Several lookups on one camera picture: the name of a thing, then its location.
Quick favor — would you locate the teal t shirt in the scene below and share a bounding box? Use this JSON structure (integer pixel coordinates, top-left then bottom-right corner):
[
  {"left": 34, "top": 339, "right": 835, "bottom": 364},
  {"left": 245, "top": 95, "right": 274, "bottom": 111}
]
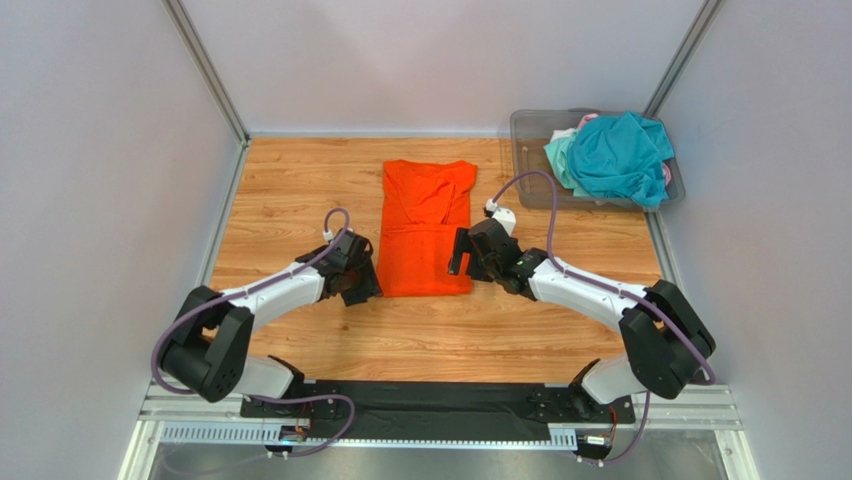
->
[{"left": 568, "top": 111, "right": 675, "bottom": 208}]

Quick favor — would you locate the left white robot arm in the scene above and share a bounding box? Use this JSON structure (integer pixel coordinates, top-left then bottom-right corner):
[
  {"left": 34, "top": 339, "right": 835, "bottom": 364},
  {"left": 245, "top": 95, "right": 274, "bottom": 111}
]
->
[{"left": 152, "top": 230, "right": 382, "bottom": 403}]

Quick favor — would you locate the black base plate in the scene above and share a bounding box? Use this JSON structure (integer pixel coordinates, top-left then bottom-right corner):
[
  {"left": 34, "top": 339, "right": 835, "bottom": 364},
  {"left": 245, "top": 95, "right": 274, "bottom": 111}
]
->
[{"left": 240, "top": 380, "right": 636, "bottom": 441}]

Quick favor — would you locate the mint green t shirt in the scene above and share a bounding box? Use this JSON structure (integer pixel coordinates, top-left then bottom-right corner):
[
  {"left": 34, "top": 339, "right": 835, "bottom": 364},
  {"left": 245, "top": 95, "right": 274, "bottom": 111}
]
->
[{"left": 544, "top": 128, "right": 590, "bottom": 197}]

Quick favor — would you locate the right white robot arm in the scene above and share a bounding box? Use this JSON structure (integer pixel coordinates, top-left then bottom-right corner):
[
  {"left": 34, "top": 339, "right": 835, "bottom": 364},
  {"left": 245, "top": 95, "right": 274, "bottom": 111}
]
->
[{"left": 448, "top": 218, "right": 716, "bottom": 412}]

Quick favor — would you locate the aluminium frame rail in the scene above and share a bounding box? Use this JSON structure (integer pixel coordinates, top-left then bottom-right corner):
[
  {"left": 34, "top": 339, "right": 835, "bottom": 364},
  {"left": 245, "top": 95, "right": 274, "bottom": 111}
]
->
[{"left": 120, "top": 380, "right": 758, "bottom": 479}]

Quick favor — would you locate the clear plastic bin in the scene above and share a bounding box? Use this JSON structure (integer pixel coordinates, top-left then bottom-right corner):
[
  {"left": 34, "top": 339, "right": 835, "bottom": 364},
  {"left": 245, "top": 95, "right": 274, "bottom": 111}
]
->
[{"left": 509, "top": 108, "right": 648, "bottom": 212}]

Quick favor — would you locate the orange t shirt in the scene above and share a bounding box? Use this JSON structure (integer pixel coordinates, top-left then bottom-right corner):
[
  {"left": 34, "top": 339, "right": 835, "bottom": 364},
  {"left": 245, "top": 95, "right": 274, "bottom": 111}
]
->
[{"left": 377, "top": 160, "right": 478, "bottom": 298}]

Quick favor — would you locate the pink garment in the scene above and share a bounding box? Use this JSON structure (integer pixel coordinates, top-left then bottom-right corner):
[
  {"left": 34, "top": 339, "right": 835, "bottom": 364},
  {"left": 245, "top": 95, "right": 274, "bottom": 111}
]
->
[{"left": 577, "top": 113, "right": 599, "bottom": 130}]

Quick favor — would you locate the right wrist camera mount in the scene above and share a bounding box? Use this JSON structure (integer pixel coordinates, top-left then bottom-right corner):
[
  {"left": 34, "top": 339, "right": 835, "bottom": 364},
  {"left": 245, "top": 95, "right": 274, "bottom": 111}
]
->
[{"left": 484, "top": 198, "right": 517, "bottom": 236}]

